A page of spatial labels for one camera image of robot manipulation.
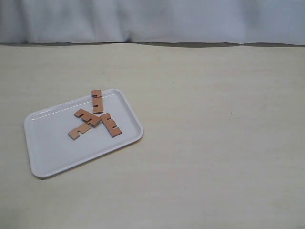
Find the notched wooden piece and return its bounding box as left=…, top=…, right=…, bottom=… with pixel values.
left=68, top=123, right=92, bottom=140
left=91, top=90, right=103, bottom=114
left=100, top=113, right=122, bottom=137
left=74, top=109, right=100, bottom=127

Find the white plastic tray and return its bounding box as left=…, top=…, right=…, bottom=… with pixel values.
left=24, top=89, right=144, bottom=178

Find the white backdrop cloth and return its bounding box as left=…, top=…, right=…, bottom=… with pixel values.
left=0, top=0, right=305, bottom=45

